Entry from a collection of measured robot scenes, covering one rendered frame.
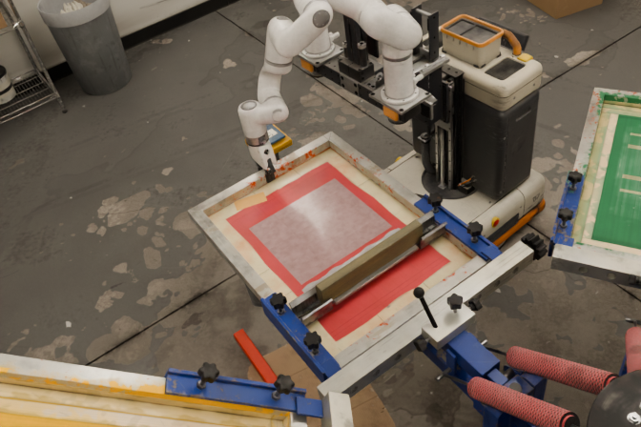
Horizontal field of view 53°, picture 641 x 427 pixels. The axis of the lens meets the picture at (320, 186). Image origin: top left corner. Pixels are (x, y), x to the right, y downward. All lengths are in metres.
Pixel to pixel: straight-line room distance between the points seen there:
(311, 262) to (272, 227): 0.20
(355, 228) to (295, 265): 0.22
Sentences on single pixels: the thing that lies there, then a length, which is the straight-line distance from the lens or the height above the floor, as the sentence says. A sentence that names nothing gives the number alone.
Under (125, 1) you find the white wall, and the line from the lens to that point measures 5.22.
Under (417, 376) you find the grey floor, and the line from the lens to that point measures 2.80.
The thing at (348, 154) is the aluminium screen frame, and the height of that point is 0.99.
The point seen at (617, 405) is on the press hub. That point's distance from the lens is 1.29.
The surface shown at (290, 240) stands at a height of 0.96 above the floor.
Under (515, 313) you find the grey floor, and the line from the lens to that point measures 2.99.
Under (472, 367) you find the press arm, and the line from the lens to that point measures 1.61.
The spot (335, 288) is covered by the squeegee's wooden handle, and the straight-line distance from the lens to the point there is 1.76.
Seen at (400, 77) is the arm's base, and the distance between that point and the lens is 2.12.
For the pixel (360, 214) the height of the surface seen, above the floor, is 0.96.
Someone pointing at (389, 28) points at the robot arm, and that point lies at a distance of 1.92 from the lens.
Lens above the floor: 2.41
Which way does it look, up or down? 42 degrees down
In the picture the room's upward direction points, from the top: 10 degrees counter-clockwise
